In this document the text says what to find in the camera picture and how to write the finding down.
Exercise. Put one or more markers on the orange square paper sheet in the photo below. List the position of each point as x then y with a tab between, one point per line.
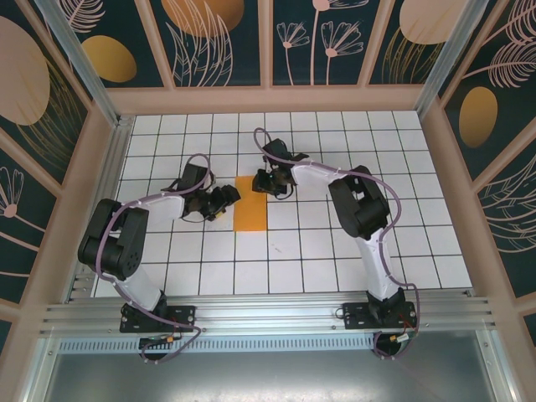
250	213

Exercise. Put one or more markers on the left black-white robot arm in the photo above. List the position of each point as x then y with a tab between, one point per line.
121	247

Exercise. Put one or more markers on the right black-white robot arm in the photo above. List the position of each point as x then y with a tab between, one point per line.
360	209

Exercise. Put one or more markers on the grey sheet metal panel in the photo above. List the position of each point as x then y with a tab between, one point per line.
268	377

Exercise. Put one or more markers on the aluminium side rail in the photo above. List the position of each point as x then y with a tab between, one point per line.
111	167

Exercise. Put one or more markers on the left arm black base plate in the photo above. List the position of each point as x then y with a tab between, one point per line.
184	318

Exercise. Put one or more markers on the long aluminium mounting rail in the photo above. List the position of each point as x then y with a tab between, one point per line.
268	314

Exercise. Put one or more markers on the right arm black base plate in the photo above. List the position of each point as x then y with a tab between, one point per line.
354	320

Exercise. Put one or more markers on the left aluminium frame post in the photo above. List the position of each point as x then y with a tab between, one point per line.
86	71

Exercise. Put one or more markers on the aluminium frame post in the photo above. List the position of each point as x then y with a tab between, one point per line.
86	71
449	54

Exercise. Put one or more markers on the right aluminium frame post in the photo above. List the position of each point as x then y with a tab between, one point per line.
449	54

